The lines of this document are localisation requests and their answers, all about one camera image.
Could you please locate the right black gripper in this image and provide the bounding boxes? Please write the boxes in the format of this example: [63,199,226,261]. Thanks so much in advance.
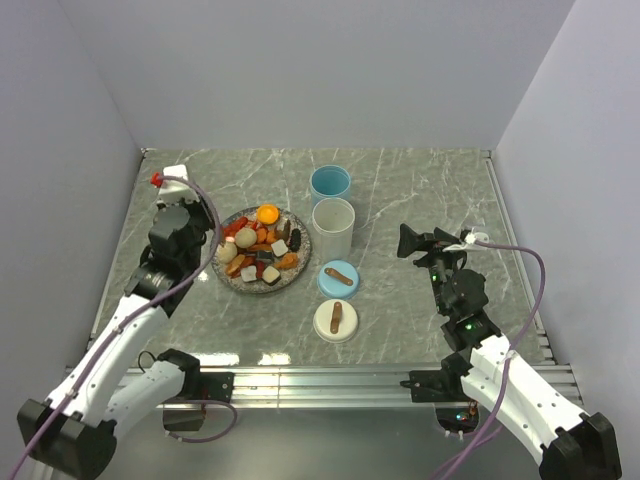
[397,223,470,315]

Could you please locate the beige round bun toy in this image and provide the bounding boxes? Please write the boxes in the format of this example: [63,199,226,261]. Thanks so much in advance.
[234,227,257,249]

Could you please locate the orange round toy food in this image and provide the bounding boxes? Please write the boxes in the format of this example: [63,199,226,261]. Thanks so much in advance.
[256,204,280,225]

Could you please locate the white lid brown handle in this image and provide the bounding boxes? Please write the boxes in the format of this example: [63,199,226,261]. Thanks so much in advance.
[313,299,359,344]

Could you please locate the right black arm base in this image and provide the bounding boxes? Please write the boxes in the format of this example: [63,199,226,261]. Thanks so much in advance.
[400,369,480,438]

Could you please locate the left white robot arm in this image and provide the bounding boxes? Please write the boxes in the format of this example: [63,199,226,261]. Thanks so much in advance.
[17,198,220,479]

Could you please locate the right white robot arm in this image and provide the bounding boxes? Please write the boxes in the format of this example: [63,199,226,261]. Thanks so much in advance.
[397,224,622,479]

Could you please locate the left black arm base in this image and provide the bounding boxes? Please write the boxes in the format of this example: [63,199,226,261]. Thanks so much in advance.
[162,371,235,434]

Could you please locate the white cylindrical container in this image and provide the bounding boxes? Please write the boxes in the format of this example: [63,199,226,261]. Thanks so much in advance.
[312,198,355,262]

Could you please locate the white square toast toy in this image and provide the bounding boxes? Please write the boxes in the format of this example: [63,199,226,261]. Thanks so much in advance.
[271,239,289,257]

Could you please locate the black white sushi toy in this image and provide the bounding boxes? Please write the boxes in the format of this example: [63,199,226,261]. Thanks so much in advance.
[262,266,281,286]

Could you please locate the blue cylindrical container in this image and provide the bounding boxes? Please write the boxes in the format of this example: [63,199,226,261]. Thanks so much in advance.
[310,165,352,207]

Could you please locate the black oval toy food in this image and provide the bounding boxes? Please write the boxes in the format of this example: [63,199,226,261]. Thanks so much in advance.
[288,228,302,252]

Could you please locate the speckled grey plate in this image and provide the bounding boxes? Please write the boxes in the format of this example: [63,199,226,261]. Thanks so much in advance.
[212,207,312,294]

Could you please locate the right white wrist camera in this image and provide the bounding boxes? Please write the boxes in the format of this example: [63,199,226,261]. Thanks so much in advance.
[443,228,490,252]

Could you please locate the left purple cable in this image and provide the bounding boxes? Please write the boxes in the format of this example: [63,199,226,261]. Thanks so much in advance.
[4,178,225,480]

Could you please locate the blue lid brown handle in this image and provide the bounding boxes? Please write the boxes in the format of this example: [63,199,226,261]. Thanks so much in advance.
[317,260,360,300]

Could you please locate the aluminium right side rail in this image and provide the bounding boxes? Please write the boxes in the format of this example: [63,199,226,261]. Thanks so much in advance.
[481,150,557,366]

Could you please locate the aluminium rail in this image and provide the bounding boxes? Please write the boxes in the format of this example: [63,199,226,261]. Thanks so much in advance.
[62,363,584,410]
[481,150,557,366]

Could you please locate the aluminium front rail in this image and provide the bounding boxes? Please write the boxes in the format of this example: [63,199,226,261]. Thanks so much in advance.
[62,363,584,410]

